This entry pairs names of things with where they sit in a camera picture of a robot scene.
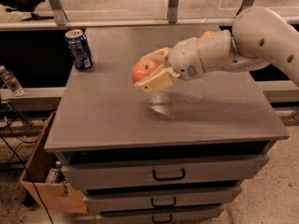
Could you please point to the grey drawer cabinet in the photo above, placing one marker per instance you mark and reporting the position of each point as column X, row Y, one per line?
column 102, row 118

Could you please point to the bottom grey drawer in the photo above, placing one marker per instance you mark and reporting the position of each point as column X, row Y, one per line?
column 161, row 216

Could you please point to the top grey drawer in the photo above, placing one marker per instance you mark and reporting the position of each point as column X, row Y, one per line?
column 155, row 173

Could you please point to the blue pepsi can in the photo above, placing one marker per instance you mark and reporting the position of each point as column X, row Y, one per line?
column 79, row 49

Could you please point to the clear plastic water bottle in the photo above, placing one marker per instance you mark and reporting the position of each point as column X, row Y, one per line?
column 11, row 81

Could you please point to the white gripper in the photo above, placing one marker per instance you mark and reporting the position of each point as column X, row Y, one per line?
column 186, row 58

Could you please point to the brown cardboard box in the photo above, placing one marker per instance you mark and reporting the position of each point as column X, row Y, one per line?
column 55, row 196

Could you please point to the grey drawer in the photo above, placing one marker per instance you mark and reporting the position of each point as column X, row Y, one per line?
column 161, row 216
column 155, row 173
column 158, row 199

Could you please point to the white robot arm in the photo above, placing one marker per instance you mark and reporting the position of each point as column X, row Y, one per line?
column 259, row 37

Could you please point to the orange fruit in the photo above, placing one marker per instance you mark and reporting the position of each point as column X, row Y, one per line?
column 208, row 33

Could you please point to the red apple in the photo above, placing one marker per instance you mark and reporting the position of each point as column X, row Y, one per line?
column 143, row 68

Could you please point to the middle grey drawer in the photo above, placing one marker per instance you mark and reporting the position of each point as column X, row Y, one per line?
column 158, row 199

